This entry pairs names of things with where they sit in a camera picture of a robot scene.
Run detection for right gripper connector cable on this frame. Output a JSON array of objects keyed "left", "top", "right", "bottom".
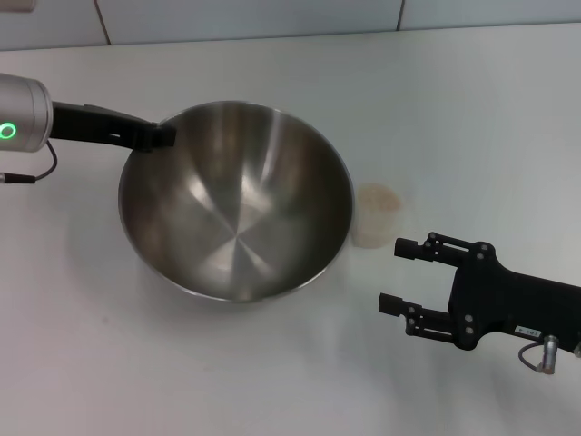
[{"left": 517, "top": 334, "right": 562, "bottom": 375}]

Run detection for stainless steel mixing bowl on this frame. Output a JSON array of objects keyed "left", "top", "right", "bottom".
[{"left": 117, "top": 100, "right": 355, "bottom": 304}]

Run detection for gripper connector cable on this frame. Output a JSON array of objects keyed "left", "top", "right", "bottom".
[
  {"left": 517, "top": 334, "right": 562, "bottom": 375},
  {"left": 0, "top": 143, "right": 59, "bottom": 185}
]

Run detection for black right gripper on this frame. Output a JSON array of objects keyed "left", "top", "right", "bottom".
[{"left": 378, "top": 232, "right": 581, "bottom": 353}]

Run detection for white rice grains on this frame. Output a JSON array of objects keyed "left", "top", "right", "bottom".
[{"left": 356, "top": 183, "right": 403, "bottom": 249}]

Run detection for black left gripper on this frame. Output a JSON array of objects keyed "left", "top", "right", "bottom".
[{"left": 50, "top": 102, "right": 177, "bottom": 154}]

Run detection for left gripper connector cable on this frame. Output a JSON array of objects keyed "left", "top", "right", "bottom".
[{"left": 0, "top": 143, "right": 59, "bottom": 185}]

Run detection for clear plastic cup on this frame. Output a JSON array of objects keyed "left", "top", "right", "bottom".
[{"left": 353, "top": 181, "right": 404, "bottom": 250}]

